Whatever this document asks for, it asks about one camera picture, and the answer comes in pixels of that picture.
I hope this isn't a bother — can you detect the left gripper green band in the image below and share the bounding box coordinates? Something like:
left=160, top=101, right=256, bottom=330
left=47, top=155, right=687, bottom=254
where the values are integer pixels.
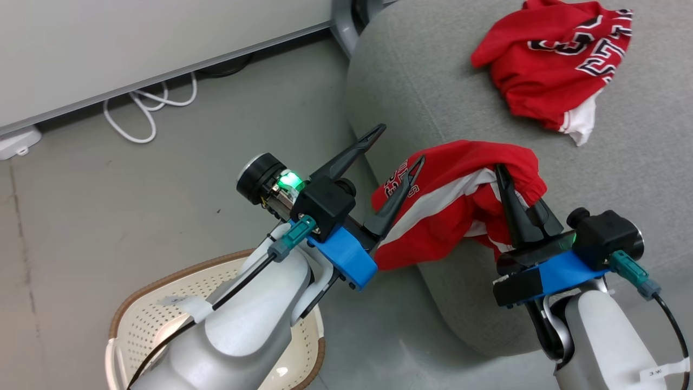
left=236, top=123, right=426, bottom=251

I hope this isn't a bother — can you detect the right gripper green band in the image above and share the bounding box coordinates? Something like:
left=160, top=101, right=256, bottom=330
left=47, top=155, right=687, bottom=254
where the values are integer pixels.
left=493, top=164, right=577, bottom=308

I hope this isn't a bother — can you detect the red shorts white stripe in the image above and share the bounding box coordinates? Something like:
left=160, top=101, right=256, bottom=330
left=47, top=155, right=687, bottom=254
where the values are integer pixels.
left=371, top=140, right=547, bottom=271

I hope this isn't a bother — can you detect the red basketball jersey black lettering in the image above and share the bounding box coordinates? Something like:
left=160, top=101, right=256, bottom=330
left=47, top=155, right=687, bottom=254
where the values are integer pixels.
left=470, top=0, right=634, bottom=147

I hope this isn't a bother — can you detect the grey sofa cushion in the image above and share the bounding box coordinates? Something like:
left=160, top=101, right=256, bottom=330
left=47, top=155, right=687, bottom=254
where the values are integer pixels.
left=345, top=0, right=693, bottom=358

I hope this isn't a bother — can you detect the beige perforated laundry basket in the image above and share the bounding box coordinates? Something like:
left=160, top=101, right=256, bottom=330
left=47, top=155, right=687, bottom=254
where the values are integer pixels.
left=104, top=249, right=326, bottom=390

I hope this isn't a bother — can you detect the white power strip box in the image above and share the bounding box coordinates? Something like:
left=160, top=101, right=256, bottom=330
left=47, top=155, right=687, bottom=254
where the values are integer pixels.
left=0, top=125, right=43, bottom=161

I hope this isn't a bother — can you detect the right blue camera mount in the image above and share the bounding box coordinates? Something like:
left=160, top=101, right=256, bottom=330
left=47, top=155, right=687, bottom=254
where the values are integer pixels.
left=533, top=249, right=615, bottom=307

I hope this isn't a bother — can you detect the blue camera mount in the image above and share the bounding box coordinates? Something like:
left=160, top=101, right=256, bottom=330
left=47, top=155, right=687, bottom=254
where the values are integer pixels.
left=290, top=219, right=378, bottom=291
left=533, top=249, right=615, bottom=307

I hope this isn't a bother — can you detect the left blue camera mount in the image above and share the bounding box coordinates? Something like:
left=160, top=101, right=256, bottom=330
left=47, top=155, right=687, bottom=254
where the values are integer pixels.
left=290, top=219, right=378, bottom=291

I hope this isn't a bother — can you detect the left teal cable connector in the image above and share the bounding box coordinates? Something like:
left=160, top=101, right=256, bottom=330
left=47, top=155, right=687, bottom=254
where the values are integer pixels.
left=268, top=214, right=317, bottom=263

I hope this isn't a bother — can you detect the teal cable connector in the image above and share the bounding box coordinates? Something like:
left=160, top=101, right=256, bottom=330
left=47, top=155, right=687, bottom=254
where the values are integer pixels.
left=268, top=214, right=317, bottom=263
left=609, top=250, right=662, bottom=301

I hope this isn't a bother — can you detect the right teal cable connector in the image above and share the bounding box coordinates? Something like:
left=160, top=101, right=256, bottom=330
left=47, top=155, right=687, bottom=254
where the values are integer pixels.
left=609, top=250, right=662, bottom=301

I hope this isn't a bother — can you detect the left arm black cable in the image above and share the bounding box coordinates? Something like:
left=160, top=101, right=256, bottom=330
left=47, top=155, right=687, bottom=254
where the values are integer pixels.
left=127, top=252, right=279, bottom=390

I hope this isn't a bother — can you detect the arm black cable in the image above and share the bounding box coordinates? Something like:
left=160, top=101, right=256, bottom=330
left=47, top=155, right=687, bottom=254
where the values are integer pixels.
left=127, top=252, right=279, bottom=390
left=652, top=292, right=691, bottom=390

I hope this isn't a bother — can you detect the grey metal partition frame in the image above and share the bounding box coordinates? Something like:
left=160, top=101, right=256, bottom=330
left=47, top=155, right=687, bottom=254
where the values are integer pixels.
left=330, top=0, right=362, bottom=59

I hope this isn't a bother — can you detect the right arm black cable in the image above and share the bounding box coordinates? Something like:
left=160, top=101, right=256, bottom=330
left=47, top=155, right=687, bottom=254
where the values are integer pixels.
left=652, top=292, right=691, bottom=390

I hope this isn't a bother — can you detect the right arm white cable tag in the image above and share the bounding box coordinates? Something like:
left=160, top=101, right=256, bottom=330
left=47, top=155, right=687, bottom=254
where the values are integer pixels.
left=639, top=362, right=691, bottom=382

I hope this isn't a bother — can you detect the arm white cable tag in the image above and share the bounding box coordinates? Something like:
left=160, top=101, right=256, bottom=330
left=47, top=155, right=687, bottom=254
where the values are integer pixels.
left=157, top=295, right=214, bottom=324
left=639, top=362, right=691, bottom=382

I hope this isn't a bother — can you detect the left arm white cable tag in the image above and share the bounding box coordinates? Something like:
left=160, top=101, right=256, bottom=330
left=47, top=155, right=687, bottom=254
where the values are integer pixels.
left=157, top=295, right=214, bottom=324

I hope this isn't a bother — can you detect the white coiled power cable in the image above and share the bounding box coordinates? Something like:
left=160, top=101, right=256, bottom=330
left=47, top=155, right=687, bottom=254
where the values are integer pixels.
left=103, top=70, right=198, bottom=145

